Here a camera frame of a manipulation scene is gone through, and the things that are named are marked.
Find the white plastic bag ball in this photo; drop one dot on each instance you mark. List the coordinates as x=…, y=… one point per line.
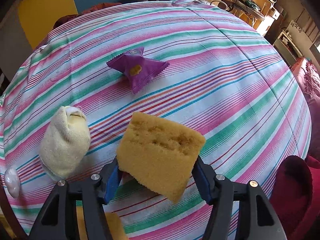
x=12, y=182

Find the striped bed sheet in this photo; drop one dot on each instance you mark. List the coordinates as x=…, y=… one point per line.
x=224, y=81

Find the yellow sponge block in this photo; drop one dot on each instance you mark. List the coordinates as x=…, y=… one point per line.
x=159, y=154

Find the purple snack packet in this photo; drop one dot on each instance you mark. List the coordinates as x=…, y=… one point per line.
x=138, y=69

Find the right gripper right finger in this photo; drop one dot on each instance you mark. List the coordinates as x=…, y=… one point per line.
x=257, y=218

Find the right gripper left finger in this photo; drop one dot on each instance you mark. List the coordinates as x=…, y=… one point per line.
x=57, y=218

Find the small orange sponge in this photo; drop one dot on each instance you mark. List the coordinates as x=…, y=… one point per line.
x=114, y=223

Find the dark red cloth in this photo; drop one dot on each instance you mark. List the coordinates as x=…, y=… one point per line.
x=97, y=7

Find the cream sock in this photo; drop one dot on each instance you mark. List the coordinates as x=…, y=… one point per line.
x=65, y=142

